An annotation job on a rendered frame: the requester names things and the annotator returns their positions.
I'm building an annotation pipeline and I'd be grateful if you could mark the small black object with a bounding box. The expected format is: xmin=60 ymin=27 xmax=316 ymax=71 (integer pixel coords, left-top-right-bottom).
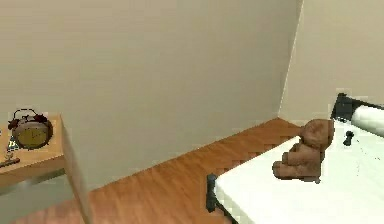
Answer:
xmin=342 ymin=130 xmax=355 ymax=147

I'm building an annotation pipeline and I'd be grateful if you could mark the white pillow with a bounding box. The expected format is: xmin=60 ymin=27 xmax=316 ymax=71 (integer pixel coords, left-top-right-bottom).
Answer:
xmin=350 ymin=105 xmax=384 ymax=138

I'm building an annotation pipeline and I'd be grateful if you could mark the light wooden table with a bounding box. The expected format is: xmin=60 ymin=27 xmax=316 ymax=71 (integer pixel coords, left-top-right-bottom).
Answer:
xmin=0 ymin=112 xmax=94 ymax=224

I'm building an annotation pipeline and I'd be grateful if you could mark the brown wooden stamp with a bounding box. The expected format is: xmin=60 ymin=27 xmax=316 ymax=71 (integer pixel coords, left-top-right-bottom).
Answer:
xmin=0 ymin=157 xmax=21 ymax=169

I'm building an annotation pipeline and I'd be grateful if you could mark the small green white object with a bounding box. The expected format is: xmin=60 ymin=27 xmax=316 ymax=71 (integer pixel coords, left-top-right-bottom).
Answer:
xmin=6 ymin=135 xmax=20 ymax=154

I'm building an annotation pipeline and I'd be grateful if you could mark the brown teddy bear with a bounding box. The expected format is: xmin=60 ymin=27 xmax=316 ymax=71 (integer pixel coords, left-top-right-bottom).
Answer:
xmin=272 ymin=118 xmax=336 ymax=184

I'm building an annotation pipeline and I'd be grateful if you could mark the white bed black frame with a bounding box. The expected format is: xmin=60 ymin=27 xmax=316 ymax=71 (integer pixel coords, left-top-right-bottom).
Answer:
xmin=205 ymin=92 xmax=384 ymax=224

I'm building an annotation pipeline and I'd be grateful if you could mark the red round alarm clock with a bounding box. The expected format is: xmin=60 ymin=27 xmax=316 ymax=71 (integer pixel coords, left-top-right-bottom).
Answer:
xmin=7 ymin=108 xmax=54 ymax=151

